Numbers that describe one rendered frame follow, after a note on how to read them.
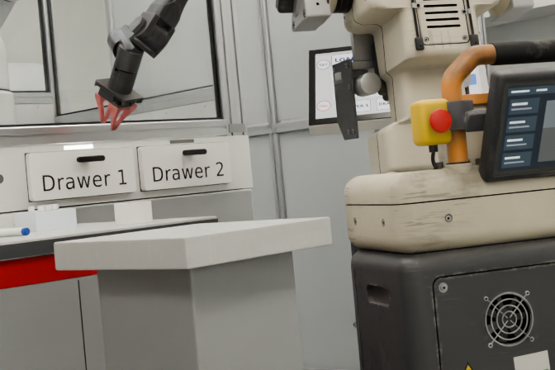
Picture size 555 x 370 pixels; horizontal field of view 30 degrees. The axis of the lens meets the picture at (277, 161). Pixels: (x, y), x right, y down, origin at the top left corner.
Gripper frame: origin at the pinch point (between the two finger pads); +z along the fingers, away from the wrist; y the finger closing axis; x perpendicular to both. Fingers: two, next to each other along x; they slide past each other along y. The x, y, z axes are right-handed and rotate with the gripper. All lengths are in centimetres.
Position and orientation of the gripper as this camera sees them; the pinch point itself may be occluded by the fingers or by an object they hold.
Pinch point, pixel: (109, 123)
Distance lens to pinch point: 245.0
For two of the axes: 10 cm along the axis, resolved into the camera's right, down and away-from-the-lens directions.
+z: -3.3, 8.6, 4.0
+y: -7.4, -5.0, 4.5
